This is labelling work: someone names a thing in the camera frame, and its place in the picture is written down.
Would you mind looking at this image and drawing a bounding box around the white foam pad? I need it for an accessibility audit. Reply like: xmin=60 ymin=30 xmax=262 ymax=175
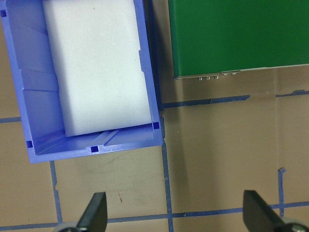
xmin=42 ymin=0 xmax=153 ymax=137

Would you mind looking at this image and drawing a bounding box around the blue plastic storage bin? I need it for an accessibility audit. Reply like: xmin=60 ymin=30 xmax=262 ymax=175
xmin=0 ymin=0 xmax=163 ymax=164

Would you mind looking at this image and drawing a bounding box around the green conveyor belt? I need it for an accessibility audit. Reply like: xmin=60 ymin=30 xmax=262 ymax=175
xmin=168 ymin=0 xmax=309 ymax=82

